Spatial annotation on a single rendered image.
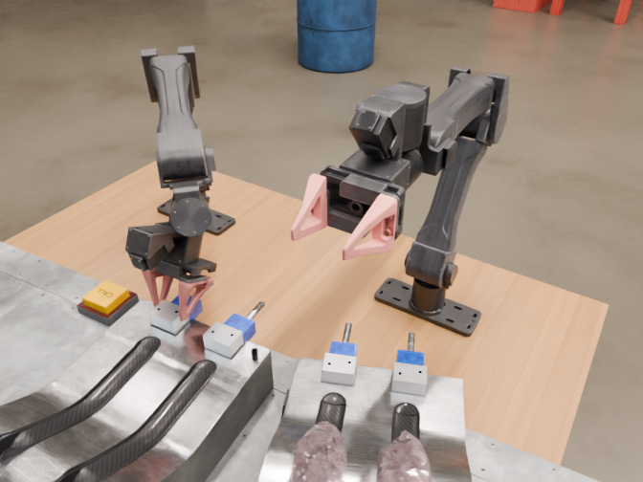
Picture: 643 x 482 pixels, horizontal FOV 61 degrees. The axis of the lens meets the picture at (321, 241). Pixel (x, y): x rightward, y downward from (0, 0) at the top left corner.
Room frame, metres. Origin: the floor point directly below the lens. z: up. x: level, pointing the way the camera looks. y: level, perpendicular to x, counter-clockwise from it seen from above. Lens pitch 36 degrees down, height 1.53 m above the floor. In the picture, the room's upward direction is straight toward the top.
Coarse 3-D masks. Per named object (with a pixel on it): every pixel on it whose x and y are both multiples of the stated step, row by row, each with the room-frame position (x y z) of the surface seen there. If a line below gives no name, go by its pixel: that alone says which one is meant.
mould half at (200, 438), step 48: (144, 336) 0.62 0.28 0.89; (192, 336) 0.62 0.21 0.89; (48, 384) 0.53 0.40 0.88; (144, 384) 0.53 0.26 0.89; (240, 384) 0.53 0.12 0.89; (0, 432) 0.42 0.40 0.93; (96, 432) 0.44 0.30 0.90; (192, 432) 0.45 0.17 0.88; (48, 480) 0.35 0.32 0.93; (144, 480) 0.37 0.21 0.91; (192, 480) 0.41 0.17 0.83
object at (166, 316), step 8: (176, 296) 0.70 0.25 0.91; (160, 304) 0.67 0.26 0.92; (168, 304) 0.67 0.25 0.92; (176, 304) 0.68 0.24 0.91; (200, 304) 0.69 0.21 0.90; (152, 312) 0.65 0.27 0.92; (160, 312) 0.65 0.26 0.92; (168, 312) 0.65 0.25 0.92; (176, 312) 0.65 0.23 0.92; (192, 312) 0.67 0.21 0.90; (200, 312) 0.69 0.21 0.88; (152, 320) 0.65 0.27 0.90; (160, 320) 0.64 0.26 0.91; (168, 320) 0.63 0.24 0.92; (176, 320) 0.63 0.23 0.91; (184, 320) 0.65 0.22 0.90; (160, 328) 0.64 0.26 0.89; (168, 328) 0.63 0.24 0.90; (176, 328) 0.63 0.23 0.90
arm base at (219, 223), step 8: (168, 200) 1.17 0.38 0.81; (160, 208) 1.13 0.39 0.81; (168, 208) 1.13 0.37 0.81; (168, 216) 1.11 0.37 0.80; (216, 216) 1.10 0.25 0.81; (224, 216) 1.10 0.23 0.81; (216, 224) 1.06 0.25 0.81; (224, 224) 1.07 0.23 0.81; (232, 224) 1.07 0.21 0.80; (216, 232) 1.03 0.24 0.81
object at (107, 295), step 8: (104, 280) 0.83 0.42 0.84; (96, 288) 0.80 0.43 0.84; (104, 288) 0.80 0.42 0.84; (112, 288) 0.80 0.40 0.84; (120, 288) 0.80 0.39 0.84; (88, 296) 0.78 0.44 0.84; (96, 296) 0.78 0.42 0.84; (104, 296) 0.78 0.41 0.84; (112, 296) 0.78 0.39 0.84; (120, 296) 0.78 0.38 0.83; (88, 304) 0.77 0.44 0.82; (96, 304) 0.76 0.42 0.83; (104, 304) 0.76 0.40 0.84; (112, 304) 0.76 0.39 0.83; (104, 312) 0.75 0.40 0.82
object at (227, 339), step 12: (252, 312) 0.67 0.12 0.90; (216, 324) 0.62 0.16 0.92; (228, 324) 0.64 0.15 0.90; (240, 324) 0.64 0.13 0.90; (252, 324) 0.64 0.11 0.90; (204, 336) 0.60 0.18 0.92; (216, 336) 0.60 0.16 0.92; (228, 336) 0.60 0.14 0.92; (240, 336) 0.60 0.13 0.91; (252, 336) 0.63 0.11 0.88; (216, 348) 0.59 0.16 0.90; (228, 348) 0.58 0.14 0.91; (240, 348) 0.60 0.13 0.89
